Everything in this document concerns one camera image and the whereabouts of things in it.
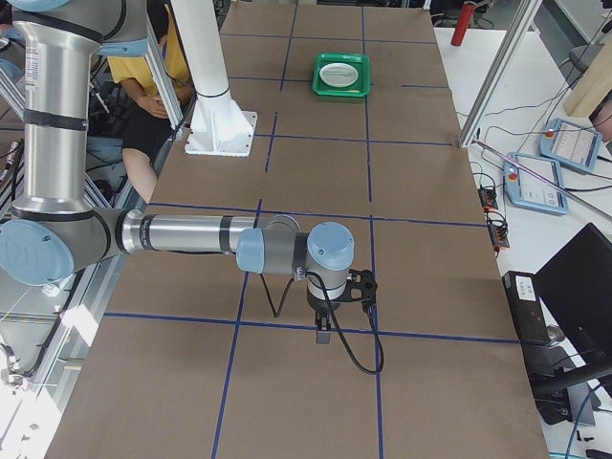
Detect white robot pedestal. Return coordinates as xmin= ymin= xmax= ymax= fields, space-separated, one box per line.
xmin=171 ymin=0 xmax=257 ymax=158

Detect black camera cable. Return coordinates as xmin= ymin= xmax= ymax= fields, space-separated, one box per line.
xmin=260 ymin=270 xmax=385 ymax=376

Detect green plastic tray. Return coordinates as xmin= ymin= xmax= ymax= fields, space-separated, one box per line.
xmin=312 ymin=53 xmax=371 ymax=98

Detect far blue teach pendant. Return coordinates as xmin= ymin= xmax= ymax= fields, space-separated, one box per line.
xmin=539 ymin=118 xmax=602 ymax=174

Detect black computer monitor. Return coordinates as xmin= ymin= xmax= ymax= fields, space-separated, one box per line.
xmin=535 ymin=223 xmax=612 ymax=363

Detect near blue teach pendant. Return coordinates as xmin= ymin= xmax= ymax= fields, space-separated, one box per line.
xmin=504 ymin=152 xmax=569 ymax=215

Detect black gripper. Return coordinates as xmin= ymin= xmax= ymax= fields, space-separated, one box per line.
xmin=307 ymin=291 xmax=340 ymax=344

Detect black desktop box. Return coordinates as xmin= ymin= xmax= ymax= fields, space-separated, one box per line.
xmin=502 ymin=271 xmax=549 ymax=346

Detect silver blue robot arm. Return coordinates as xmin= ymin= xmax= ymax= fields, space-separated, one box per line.
xmin=1 ymin=1 xmax=356 ymax=343

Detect white round plate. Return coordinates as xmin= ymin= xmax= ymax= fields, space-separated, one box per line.
xmin=318 ymin=62 xmax=360 ymax=88

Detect aluminium frame post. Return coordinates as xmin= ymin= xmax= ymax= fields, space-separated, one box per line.
xmin=458 ymin=0 xmax=542 ymax=147

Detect blue teach pendant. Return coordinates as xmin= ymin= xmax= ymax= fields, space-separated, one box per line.
xmin=504 ymin=152 xmax=569 ymax=215
xmin=539 ymin=118 xmax=602 ymax=174

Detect person in yellow shirt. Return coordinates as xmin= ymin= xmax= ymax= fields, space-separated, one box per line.
xmin=108 ymin=1 xmax=194 ymax=202

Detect orange black connector strip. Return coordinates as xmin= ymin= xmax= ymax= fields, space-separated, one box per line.
xmin=477 ymin=186 xmax=510 ymax=253

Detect red cylinder bottle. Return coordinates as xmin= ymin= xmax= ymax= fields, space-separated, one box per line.
xmin=450 ymin=1 xmax=476 ymax=47

